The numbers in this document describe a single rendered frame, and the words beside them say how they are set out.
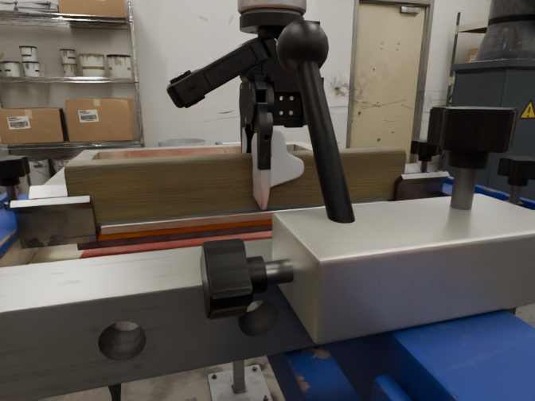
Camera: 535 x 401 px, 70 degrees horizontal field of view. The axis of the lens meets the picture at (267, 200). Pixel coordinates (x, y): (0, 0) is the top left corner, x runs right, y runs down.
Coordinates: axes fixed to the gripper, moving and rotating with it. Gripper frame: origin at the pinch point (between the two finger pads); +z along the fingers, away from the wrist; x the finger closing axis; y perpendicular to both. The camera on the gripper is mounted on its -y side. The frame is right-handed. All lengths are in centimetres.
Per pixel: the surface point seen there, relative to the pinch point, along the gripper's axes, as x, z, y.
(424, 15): 372, -102, 300
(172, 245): -0.2, 5.6, -10.0
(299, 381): -20.9, 9.5, -1.5
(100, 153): 56, 3, -24
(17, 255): -3.7, 3.7, -24.9
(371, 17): 373, -95, 231
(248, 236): 0.0, 5.5, -0.6
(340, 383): -22.1, 9.4, 1.4
